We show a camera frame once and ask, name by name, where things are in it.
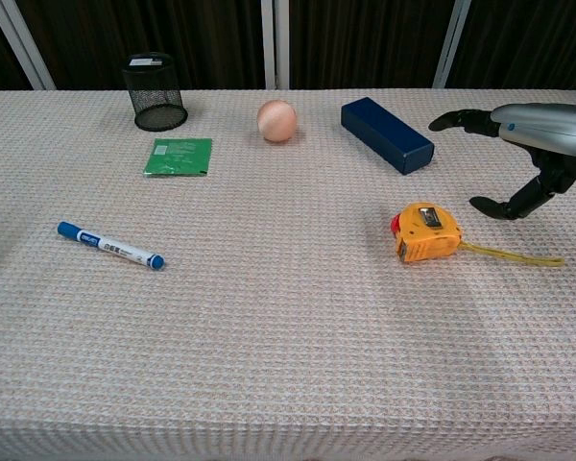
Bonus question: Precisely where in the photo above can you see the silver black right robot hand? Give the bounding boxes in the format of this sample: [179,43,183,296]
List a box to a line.
[427,103,576,221]

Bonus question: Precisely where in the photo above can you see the yellow tape measure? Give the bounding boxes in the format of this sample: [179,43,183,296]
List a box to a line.
[391,202,565,268]

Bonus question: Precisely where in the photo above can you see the dark blue rectangular box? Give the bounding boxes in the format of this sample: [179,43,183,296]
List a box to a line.
[340,96,436,176]

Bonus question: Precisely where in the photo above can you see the peach coloured ball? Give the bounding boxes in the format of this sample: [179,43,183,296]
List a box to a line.
[255,99,299,143]

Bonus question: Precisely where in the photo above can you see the beige waffle tablecloth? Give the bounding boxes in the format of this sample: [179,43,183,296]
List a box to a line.
[0,87,576,461]

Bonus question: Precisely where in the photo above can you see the dark brown curtain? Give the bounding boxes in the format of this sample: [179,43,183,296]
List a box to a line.
[0,0,576,95]

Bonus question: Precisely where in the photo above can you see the green foil packet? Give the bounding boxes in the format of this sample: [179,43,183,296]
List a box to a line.
[142,137,213,178]

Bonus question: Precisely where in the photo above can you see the black mesh pen holder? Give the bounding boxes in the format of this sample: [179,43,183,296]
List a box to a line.
[121,52,189,132]

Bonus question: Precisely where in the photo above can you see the blue white marker pen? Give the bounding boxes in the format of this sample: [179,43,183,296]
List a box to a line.
[57,221,166,271]

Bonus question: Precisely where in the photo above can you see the white slanted frame post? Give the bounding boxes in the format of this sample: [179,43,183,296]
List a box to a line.
[0,0,58,91]
[431,0,475,89]

